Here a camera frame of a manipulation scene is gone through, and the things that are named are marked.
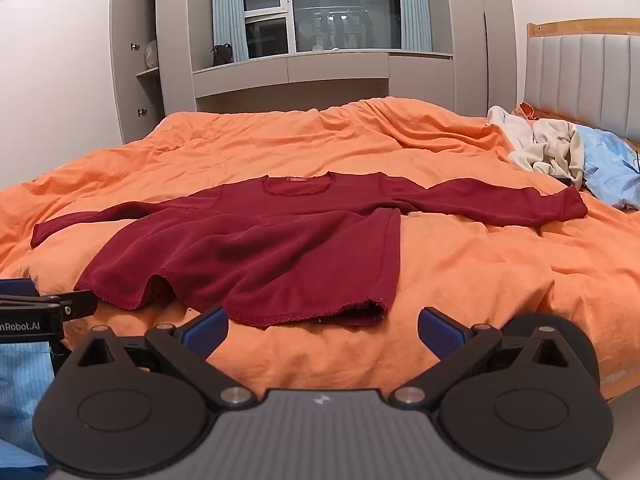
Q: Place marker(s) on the light blue curtain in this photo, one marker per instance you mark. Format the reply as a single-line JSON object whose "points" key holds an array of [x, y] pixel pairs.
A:
{"points": [[227, 10], [414, 5]]}

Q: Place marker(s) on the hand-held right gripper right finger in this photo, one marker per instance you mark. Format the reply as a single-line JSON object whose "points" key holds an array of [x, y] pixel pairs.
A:
{"points": [[440, 334]]}

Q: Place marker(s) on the orange duvet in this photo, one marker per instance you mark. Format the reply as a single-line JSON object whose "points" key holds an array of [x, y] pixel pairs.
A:
{"points": [[300, 145]]}

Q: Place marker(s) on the dark bag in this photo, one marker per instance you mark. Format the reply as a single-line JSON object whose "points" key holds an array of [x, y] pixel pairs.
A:
{"points": [[222, 55]]}

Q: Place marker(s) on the grey padded headboard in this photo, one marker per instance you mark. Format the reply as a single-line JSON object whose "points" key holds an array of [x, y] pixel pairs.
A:
{"points": [[580, 70]]}

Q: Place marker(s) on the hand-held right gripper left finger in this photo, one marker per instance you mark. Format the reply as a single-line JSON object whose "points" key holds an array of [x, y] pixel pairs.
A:
{"points": [[206, 334]]}

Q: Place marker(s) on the window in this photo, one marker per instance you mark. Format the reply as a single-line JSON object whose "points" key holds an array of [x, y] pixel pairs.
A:
{"points": [[345, 5]]}

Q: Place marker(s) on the grey built-in wardrobe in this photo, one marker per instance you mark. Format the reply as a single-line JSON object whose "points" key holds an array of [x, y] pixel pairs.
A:
{"points": [[175, 35]]}

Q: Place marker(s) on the light blue cloth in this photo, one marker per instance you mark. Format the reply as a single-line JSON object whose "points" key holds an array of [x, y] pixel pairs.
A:
{"points": [[610, 165]]}

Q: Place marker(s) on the white item on shelf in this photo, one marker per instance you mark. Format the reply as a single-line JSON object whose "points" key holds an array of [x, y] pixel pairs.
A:
{"points": [[151, 55]]}

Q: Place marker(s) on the cream garment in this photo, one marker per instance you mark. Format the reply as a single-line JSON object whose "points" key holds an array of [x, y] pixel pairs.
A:
{"points": [[545, 147]]}

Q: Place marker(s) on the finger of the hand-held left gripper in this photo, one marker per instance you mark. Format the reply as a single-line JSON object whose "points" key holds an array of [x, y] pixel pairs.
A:
{"points": [[77, 304]]}

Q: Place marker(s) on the dark red long-sleeved shirt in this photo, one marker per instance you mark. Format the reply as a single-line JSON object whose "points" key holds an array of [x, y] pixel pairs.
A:
{"points": [[275, 255]]}

